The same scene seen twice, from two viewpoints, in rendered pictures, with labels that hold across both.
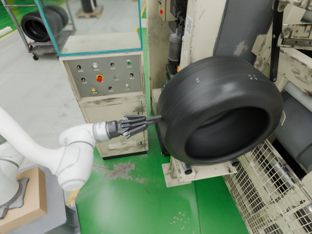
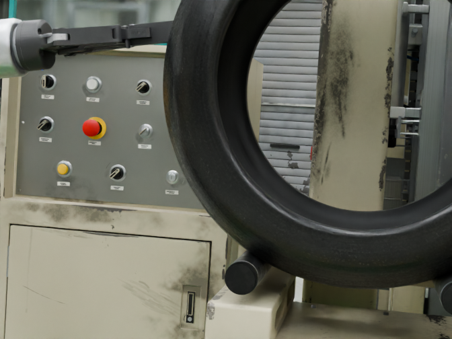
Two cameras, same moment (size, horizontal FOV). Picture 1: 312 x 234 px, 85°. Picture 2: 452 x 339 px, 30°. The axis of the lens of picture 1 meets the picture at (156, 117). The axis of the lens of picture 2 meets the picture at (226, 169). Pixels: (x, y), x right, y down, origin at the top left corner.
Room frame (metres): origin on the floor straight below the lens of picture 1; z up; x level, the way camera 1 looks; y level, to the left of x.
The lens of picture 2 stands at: (-0.60, -0.53, 1.10)
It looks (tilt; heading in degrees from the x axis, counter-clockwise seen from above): 3 degrees down; 20
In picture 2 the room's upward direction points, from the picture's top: 4 degrees clockwise
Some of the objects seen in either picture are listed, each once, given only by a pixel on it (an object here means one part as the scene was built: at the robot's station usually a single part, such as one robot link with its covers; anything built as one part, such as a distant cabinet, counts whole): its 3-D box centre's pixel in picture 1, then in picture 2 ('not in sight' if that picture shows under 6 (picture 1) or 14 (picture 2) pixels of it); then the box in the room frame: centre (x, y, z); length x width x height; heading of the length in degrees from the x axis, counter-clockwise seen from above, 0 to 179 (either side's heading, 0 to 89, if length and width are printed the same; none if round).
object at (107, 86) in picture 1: (116, 107); (126, 305); (1.29, 0.40, 0.63); 0.56 x 0.41 x 1.27; 100
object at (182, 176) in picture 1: (178, 152); (255, 300); (0.62, -0.15, 0.83); 0.36 x 0.09 x 0.06; 10
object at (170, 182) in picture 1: (176, 172); not in sight; (0.90, -0.22, 0.02); 0.27 x 0.27 x 0.04; 10
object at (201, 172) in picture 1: (198, 152); (346, 334); (0.65, -0.29, 0.80); 0.37 x 0.36 x 0.02; 100
